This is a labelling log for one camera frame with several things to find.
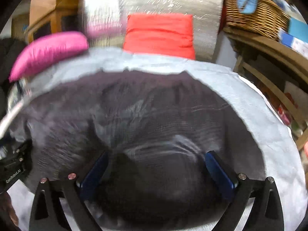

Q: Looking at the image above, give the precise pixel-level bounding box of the wooden shelf unit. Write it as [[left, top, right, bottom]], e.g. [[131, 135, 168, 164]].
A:
[[223, 27, 307, 150]]

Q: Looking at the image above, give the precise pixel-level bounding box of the blue box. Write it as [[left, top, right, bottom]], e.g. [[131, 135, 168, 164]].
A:
[[278, 17, 308, 59]]

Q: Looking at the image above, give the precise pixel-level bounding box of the black clothes pile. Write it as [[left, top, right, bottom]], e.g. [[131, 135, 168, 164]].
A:
[[0, 38, 27, 118]]

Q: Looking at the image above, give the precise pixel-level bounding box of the magenta pillow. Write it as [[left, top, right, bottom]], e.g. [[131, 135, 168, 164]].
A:
[[9, 31, 89, 82]]

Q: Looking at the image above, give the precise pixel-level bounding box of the wicker basket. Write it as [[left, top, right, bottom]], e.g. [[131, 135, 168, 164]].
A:
[[224, 0, 290, 41]]

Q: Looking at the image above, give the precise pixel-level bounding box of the light grey bed sheet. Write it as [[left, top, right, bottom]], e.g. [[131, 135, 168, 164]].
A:
[[1, 48, 307, 230]]

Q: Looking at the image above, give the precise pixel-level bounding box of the red pillow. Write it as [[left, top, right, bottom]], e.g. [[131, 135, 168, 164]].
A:
[[123, 13, 195, 59]]

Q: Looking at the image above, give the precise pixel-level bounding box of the silver quilted headboard cushion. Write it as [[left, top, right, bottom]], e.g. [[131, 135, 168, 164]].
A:
[[80, 0, 225, 62]]

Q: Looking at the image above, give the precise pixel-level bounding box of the dark grey jacket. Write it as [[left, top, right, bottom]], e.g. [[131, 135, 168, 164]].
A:
[[9, 71, 265, 230]]

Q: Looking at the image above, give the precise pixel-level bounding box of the wooden cabinet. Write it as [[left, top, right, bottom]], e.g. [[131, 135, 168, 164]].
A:
[[10, 0, 84, 44]]

